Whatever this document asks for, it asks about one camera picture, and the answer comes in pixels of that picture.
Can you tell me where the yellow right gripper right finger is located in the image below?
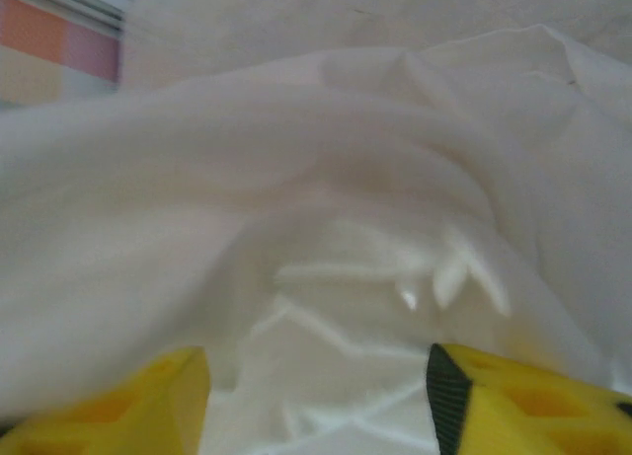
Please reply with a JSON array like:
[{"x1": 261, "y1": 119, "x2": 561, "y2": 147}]
[{"x1": 427, "y1": 342, "x2": 632, "y2": 455}]

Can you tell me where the white t-shirt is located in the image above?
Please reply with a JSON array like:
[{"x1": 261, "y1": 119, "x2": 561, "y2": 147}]
[{"x1": 0, "y1": 0, "x2": 632, "y2": 455}]

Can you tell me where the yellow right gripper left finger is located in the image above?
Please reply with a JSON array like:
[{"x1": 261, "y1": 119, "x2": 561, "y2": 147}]
[{"x1": 0, "y1": 345, "x2": 212, "y2": 455}]

